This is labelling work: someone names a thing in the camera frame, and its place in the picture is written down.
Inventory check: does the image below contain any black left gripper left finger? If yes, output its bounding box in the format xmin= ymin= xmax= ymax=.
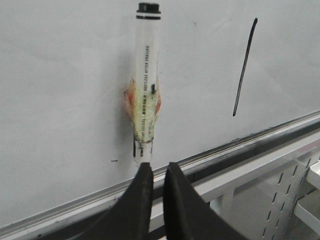
xmin=37 ymin=162 xmax=154 ymax=240

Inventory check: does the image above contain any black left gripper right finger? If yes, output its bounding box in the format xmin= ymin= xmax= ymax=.
xmin=162 ymin=162 xmax=246 ymax=240

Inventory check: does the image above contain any white whiteboard marker black cap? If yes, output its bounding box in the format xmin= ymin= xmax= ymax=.
xmin=133 ymin=2 xmax=161 ymax=164

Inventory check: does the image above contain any red round magnet taped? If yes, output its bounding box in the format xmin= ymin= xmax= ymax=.
xmin=123 ymin=76 xmax=162 ymax=122

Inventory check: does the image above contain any white whiteboard with aluminium tray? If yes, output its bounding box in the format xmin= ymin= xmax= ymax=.
xmin=0 ymin=0 xmax=320 ymax=240

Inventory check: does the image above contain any white perforated metal panel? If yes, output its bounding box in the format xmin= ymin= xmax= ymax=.
xmin=209 ymin=149 xmax=320 ymax=240

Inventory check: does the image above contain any white plastic bin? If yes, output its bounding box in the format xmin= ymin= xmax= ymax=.
xmin=294 ymin=161 xmax=320 ymax=235

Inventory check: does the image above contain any white metal rack frame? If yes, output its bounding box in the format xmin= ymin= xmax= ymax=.
xmin=139 ymin=137 xmax=320 ymax=240

